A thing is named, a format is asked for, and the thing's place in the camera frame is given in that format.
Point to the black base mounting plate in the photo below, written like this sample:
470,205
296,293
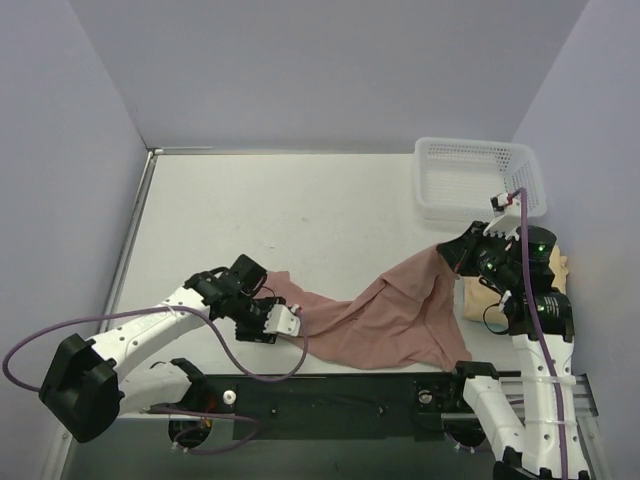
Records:
422,406

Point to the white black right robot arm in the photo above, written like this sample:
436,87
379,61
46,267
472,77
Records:
544,442

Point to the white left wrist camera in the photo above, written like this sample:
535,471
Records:
283,319

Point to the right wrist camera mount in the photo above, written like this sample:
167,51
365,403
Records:
509,210

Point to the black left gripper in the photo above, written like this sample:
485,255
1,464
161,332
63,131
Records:
257,323

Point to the pink graphic t shirt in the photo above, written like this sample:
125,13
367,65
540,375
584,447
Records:
404,317

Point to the folded cream t shirt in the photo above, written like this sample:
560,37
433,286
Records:
478,300

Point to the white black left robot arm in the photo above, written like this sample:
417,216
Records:
91,382

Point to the white perforated plastic basket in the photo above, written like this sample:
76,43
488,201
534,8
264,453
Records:
455,179

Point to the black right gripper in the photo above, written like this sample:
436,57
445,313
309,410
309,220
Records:
463,248

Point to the aluminium table edge rail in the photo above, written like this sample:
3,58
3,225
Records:
125,250

